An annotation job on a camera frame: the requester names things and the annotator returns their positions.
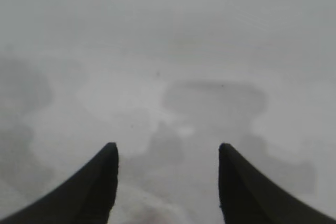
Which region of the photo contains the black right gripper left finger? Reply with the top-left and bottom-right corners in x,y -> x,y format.
0,142 -> 120,224

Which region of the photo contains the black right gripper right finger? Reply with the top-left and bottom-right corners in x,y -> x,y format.
218,142 -> 336,224

